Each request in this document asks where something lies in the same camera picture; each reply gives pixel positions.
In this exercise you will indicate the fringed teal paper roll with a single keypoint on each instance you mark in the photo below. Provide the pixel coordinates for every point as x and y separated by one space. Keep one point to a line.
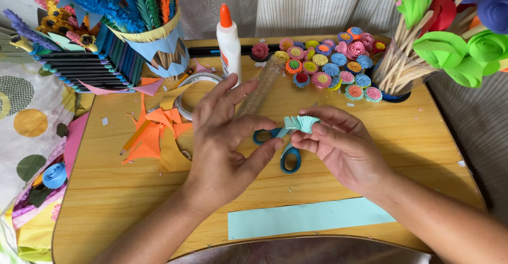
303 123

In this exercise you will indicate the blue vase of paper feathers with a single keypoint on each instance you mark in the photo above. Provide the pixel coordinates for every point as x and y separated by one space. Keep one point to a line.
154 26

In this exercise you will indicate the person's left hand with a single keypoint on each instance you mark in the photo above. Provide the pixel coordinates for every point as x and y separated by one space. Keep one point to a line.
216 157

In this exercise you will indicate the dark pink paper rose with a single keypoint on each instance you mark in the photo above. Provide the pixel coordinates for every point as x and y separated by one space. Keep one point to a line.
260 50

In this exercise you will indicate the light blue paper strip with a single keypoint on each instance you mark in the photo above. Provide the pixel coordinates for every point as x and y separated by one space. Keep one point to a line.
309 218

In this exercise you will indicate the pink paper scraps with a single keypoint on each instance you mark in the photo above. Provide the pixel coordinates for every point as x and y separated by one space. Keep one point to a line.
147 88

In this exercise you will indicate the striped beige cushion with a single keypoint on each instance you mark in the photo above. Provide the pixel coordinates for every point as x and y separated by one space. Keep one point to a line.
309 6

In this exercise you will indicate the white glue bottle orange cap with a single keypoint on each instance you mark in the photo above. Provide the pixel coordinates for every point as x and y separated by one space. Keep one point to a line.
229 49

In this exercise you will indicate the yellow pencil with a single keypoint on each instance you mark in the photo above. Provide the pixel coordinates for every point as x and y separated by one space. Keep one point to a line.
135 137

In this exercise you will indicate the short orange pencil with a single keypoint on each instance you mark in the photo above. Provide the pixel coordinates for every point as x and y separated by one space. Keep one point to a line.
183 78

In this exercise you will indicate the paper sunflower and lavender bouquet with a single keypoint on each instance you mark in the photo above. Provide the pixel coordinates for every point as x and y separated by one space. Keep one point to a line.
51 26

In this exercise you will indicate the wooden lap table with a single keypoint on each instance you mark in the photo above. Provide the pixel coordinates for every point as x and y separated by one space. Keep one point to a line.
119 200

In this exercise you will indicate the blue rolled paper flower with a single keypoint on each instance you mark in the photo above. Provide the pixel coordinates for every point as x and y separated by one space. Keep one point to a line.
54 175

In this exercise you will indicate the clear plastic ruler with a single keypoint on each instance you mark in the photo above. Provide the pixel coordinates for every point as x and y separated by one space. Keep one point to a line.
260 89

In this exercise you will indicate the grey knitted blanket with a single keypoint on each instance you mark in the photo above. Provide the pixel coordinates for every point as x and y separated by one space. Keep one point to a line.
476 137

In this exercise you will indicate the person's right hand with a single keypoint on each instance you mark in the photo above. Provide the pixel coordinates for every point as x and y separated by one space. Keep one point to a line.
349 153

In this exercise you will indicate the heap of coloured paper sheets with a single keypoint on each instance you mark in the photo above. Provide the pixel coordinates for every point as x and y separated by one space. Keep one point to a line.
39 224

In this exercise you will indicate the clear tape roll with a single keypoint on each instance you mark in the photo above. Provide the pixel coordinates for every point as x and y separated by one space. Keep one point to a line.
182 105

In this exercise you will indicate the polka dot cloth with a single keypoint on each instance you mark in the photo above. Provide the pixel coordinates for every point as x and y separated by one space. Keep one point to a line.
27 113

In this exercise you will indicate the cluster of fringed paper flowers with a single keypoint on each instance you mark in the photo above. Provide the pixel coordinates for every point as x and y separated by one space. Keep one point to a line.
329 65

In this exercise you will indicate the jar of stick paper roses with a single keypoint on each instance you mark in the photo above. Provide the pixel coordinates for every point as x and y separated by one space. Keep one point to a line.
440 45

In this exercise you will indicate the orange paper scraps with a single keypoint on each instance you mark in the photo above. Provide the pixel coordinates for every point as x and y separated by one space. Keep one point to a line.
149 141

